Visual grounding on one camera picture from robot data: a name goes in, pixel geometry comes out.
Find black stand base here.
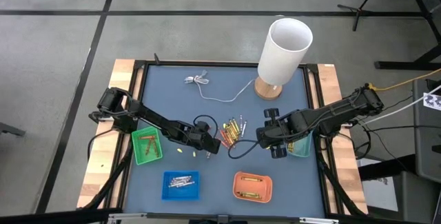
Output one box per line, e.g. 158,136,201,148
374,0,441,72

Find black floor stand foot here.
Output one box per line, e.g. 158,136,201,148
358,153,416,182

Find dark chair foot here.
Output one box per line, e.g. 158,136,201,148
0,122,27,138

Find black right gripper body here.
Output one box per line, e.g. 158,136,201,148
256,108,294,160

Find black arm base cable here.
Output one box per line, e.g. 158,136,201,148
87,127,120,161

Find yellow extension cord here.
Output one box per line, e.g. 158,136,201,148
368,68,441,92

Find blue plastic basket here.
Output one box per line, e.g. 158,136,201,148
161,170,201,201

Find teal plastic basket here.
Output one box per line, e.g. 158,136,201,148
285,129,314,159

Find blue-grey table mat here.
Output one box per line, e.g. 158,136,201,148
122,64,327,218

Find green plastic basket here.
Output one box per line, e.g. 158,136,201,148
131,125,163,165

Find white lamp cable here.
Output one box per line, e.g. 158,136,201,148
183,70,258,103

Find black frame crossbar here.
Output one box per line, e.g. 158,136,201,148
0,209,441,224

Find black-and-white marker tag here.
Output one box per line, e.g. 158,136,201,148
422,92,441,111

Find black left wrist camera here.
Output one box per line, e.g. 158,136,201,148
196,121,212,134

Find grey box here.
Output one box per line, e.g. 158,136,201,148
392,171,441,224

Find black table frame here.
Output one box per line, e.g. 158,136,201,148
105,59,345,218

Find white shade wooden-base lamp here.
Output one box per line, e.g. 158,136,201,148
254,17,314,101

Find black floor cables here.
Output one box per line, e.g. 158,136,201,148
342,105,441,161

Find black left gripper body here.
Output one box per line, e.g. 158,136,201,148
185,128,222,156

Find grey cabinet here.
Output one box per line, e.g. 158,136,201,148
412,78,441,183

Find black tripod stand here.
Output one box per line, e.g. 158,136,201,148
336,0,427,32

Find orange plastic basket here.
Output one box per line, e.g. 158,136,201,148
232,171,274,204

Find black left camera cable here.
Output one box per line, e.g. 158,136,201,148
192,114,219,139

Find black cable sleeve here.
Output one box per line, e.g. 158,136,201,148
316,141,368,217
78,137,134,211

